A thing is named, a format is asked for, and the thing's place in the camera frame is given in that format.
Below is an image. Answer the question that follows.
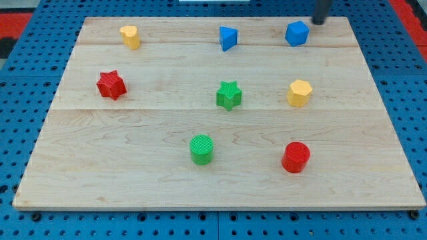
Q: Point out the blue hexagon block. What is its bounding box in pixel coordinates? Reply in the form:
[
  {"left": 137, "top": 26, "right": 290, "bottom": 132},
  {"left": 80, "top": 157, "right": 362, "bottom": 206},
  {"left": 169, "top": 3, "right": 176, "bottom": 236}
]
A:
[{"left": 285, "top": 21, "right": 310, "bottom": 47}]

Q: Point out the grey cylindrical robot arm tip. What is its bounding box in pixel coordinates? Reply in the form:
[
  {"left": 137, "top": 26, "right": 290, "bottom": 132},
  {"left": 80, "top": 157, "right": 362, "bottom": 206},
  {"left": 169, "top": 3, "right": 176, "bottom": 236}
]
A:
[{"left": 311, "top": 0, "right": 333, "bottom": 25}]

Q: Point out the blue triangle block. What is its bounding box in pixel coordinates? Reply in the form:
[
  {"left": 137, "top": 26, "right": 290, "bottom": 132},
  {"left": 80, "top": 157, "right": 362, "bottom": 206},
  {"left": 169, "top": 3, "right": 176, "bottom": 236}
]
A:
[{"left": 219, "top": 26, "right": 238, "bottom": 51}]

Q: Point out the light wooden board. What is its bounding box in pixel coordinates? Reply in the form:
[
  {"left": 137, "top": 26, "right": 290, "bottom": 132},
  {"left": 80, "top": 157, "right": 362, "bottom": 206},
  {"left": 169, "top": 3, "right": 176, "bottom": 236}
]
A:
[{"left": 13, "top": 17, "right": 426, "bottom": 211}]

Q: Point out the green cylinder block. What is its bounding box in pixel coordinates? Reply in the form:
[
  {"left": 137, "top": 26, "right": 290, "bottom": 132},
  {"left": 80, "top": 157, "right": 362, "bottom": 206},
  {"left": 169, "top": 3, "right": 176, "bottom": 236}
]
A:
[{"left": 189, "top": 135, "right": 214, "bottom": 165}]

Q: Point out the green star block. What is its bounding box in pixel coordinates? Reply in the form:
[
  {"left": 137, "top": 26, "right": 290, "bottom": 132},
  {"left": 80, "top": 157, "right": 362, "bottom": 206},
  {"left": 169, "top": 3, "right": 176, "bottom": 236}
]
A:
[{"left": 216, "top": 81, "right": 242, "bottom": 111}]

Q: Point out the yellow heart block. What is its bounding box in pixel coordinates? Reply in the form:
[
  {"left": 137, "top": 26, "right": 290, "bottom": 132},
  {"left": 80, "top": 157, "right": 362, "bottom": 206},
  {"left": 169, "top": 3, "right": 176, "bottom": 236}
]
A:
[{"left": 119, "top": 25, "right": 141, "bottom": 50}]

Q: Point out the red cylinder block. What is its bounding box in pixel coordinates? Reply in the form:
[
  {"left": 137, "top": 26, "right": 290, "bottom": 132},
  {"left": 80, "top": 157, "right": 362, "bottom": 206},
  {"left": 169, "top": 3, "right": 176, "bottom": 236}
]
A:
[{"left": 282, "top": 141, "right": 311, "bottom": 173}]

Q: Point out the yellow hexagon block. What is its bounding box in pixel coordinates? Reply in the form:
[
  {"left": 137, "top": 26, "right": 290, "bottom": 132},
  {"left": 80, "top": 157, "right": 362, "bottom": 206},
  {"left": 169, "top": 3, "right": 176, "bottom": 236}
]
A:
[{"left": 286, "top": 79, "right": 313, "bottom": 108}]

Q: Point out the red star block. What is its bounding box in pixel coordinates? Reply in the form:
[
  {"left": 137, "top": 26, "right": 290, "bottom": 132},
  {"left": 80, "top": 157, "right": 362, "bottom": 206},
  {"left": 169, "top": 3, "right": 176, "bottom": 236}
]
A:
[{"left": 96, "top": 70, "right": 127, "bottom": 101}]

